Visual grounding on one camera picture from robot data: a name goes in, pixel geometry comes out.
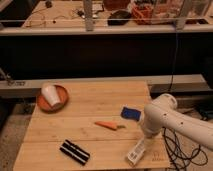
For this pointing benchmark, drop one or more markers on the white plastic bottle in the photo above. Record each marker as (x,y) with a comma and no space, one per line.
(136,153)

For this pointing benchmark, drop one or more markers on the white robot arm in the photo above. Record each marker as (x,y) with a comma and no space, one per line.
(161,112)

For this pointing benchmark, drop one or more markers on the blue sponge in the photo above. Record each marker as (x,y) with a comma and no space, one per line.
(129,113)

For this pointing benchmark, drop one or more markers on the orange toy carrot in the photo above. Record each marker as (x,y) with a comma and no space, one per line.
(109,125)

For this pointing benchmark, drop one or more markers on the orange plate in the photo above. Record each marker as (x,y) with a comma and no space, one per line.
(44,105)

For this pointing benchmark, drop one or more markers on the white foam cup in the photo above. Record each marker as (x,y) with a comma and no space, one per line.
(50,94)

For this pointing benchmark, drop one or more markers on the black cap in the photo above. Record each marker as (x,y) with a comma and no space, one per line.
(119,17)

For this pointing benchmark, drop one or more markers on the black white striped block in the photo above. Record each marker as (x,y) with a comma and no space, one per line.
(75,152)

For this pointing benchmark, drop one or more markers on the orange basket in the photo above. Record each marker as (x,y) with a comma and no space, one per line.
(142,15)

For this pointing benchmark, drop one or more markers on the grey metal rail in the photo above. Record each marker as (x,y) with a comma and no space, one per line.
(177,83)

